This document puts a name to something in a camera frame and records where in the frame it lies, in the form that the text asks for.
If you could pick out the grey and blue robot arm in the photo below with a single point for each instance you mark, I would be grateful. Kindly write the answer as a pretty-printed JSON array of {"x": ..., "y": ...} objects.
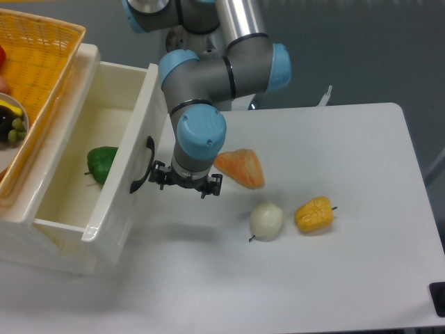
[{"x": 249, "y": 63}]

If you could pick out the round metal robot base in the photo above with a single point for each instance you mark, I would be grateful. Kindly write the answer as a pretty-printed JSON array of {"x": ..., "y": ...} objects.
[{"x": 206, "y": 46}]

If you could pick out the orange toy bread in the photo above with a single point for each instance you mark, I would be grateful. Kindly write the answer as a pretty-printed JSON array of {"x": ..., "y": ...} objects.
[{"x": 243, "y": 166}]

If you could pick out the white drawer cabinet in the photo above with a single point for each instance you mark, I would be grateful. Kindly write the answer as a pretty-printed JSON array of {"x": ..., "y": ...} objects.
[{"x": 28, "y": 236}]

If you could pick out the white toy pear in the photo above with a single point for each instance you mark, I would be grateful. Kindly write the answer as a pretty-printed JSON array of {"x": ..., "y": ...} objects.
[{"x": 266, "y": 221}]

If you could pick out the white top drawer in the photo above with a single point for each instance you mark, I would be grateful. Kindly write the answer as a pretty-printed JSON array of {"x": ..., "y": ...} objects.
[{"x": 87, "y": 209}]

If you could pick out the white bracket behind table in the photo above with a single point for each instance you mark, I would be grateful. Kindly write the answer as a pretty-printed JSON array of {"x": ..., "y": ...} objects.
[{"x": 325, "y": 98}]

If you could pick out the yellow toy bell pepper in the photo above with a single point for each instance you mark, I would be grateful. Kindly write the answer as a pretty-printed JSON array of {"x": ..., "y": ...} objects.
[{"x": 314, "y": 215}]

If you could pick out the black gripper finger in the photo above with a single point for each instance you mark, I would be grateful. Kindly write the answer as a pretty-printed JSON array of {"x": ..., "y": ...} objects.
[
  {"x": 211, "y": 186},
  {"x": 160, "y": 174}
]

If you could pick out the green toy bell pepper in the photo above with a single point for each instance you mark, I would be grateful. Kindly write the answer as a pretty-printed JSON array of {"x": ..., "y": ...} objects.
[{"x": 99, "y": 162}]

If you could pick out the black object at table edge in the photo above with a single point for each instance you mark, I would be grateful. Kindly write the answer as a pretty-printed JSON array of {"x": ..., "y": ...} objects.
[{"x": 437, "y": 292}]

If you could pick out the yellow woven basket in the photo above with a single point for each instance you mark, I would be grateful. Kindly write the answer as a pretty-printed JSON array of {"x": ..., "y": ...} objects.
[{"x": 39, "y": 54}]

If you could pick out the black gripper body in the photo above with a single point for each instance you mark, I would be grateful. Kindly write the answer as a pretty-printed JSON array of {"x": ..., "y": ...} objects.
[{"x": 186, "y": 179}]

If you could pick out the white plate with toy food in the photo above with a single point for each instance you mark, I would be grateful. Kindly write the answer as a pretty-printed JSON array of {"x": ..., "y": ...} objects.
[{"x": 14, "y": 129}]

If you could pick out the red toy fruit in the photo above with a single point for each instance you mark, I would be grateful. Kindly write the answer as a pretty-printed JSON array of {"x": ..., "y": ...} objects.
[{"x": 2, "y": 56}]

